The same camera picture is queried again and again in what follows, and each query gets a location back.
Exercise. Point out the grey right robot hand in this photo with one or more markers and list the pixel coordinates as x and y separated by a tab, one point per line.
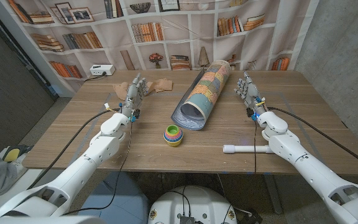
251	93

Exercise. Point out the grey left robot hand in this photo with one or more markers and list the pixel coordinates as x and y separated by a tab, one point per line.
134	93

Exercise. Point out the white plastic cylinder pipe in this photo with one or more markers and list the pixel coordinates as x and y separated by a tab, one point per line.
241	149

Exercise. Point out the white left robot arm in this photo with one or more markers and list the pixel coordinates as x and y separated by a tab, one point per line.
82	165

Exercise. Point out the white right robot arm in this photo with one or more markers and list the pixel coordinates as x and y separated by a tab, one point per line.
306	168

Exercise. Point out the white power strip box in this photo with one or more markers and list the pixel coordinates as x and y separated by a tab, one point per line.
101	70

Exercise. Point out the rolled colourful map poster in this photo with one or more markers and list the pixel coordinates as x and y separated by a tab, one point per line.
207	90

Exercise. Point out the colourful stacking cups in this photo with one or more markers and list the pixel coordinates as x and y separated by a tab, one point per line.
172	137

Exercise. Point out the printed bookshelf backdrop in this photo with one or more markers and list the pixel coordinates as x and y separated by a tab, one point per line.
191	37

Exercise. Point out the grey table leg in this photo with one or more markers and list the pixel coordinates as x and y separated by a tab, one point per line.
273	196

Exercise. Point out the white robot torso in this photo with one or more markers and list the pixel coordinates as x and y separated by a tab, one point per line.
197	205

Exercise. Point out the dark perforated panel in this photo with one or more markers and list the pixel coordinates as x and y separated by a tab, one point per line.
8	93

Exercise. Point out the yellow and black pad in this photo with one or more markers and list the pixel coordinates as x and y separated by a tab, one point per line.
11	154

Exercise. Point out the white floor platform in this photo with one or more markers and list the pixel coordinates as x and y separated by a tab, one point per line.
20	186

